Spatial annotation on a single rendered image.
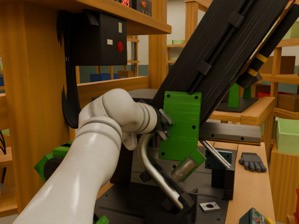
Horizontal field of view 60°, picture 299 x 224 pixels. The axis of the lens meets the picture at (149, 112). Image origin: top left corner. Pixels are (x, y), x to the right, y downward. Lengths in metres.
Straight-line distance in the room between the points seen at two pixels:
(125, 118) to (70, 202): 0.23
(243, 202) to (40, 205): 0.79
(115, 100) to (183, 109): 0.38
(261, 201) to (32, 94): 0.79
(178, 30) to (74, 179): 10.45
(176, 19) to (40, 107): 10.16
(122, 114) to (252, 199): 0.66
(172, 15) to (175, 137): 10.16
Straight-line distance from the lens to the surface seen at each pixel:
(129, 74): 7.47
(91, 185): 0.28
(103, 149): 0.34
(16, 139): 0.78
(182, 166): 0.75
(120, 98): 0.45
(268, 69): 4.25
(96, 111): 0.46
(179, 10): 10.78
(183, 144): 0.78
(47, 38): 0.76
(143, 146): 0.79
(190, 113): 0.78
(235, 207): 0.93
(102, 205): 0.92
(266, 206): 0.97
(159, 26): 1.19
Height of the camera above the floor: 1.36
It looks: 11 degrees down
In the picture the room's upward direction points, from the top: straight up
